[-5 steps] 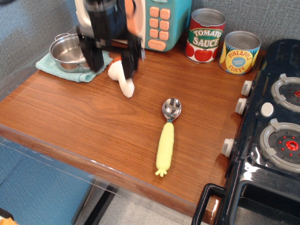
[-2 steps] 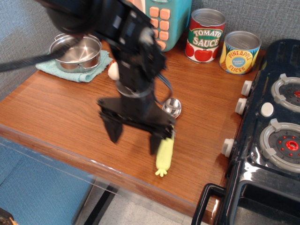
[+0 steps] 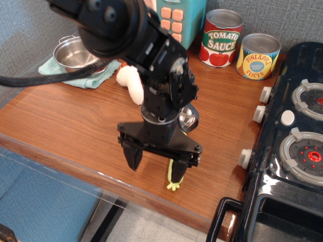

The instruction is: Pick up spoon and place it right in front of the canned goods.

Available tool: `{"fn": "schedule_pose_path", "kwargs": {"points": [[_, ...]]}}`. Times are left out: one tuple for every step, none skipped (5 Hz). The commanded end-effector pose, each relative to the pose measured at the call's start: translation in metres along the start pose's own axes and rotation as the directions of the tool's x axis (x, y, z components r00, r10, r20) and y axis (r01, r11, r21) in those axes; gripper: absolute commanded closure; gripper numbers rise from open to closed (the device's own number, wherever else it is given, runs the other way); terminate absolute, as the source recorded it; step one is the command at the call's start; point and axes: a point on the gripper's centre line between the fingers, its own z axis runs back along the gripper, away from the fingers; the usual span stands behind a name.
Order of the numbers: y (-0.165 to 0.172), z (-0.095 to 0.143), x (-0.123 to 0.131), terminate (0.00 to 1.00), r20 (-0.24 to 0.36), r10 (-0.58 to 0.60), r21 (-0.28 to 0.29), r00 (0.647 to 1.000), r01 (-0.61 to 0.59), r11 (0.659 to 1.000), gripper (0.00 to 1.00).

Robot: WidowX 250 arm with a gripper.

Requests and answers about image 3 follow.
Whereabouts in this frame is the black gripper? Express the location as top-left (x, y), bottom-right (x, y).
top-left (117, 120), bottom-right (202, 183)

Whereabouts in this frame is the spoon with yellow-green handle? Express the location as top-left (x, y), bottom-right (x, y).
top-left (167, 105), bottom-right (198, 192)

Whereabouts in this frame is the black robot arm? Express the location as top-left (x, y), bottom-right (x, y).
top-left (49, 1), bottom-right (202, 183)

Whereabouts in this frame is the white plush mushroom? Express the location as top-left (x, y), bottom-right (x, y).
top-left (116, 62), bottom-right (144, 105)

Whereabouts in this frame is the light teal cloth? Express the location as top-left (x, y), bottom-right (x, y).
top-left (38, 57), bottom-right (121, 89)

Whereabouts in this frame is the black toy stove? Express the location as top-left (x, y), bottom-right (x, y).
top-left (206, 42), bottom-right (322, 241)

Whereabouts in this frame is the small steel pot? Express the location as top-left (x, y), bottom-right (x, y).
top-left (53, 36), bottom-right (99, 73)

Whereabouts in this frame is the teal toy microwave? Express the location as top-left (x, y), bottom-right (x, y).
top-left (144, 0), bottom-right (206, 49)

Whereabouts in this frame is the tomato sauce can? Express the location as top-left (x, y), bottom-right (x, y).
top-left (199, 9), bottom-right (244, 68)

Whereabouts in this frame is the pineapple slices can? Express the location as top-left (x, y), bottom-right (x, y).
top-left (236, 33), bottom-right (282, 80)

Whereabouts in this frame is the black braided cable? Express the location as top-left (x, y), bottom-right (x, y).
top-left (0, 60), bottom-right (109, 88)

